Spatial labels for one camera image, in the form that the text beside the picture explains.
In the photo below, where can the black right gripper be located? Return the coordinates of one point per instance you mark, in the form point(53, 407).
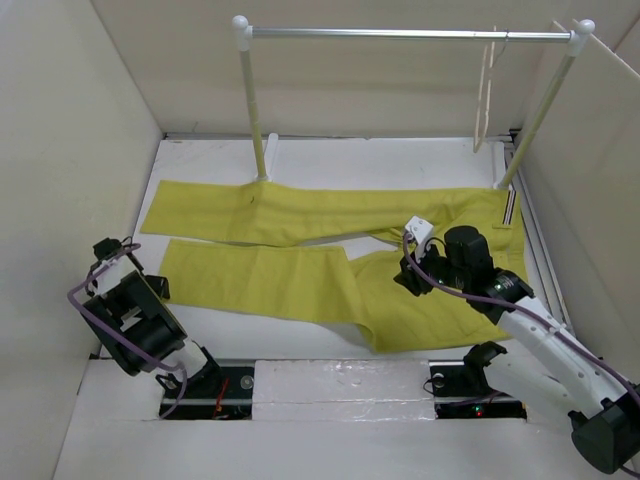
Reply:
point(410, 281)

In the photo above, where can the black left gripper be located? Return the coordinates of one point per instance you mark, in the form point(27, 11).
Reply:
point(159, 286)

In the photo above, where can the yellow trousers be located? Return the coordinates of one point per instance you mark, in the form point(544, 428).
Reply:
point(327, 256)

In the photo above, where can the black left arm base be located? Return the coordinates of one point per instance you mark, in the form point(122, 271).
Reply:
point(230, 399)

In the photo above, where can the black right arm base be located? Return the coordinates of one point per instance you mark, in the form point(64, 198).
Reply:
point(461, 391)

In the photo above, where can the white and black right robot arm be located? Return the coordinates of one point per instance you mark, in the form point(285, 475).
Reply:
point(600, 405)

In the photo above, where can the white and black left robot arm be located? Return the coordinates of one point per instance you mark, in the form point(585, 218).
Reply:
point(127, 312)

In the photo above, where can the beige trouser hanger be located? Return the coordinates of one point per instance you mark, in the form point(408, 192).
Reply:
point(483, 105)

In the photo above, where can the white foam block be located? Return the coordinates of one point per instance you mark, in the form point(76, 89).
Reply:
point(342, 391)

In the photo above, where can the white clothes rack with metal bar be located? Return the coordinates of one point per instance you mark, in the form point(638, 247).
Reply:
point(384, 82)

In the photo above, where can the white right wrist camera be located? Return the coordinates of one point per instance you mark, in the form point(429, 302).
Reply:
point(419, 230)

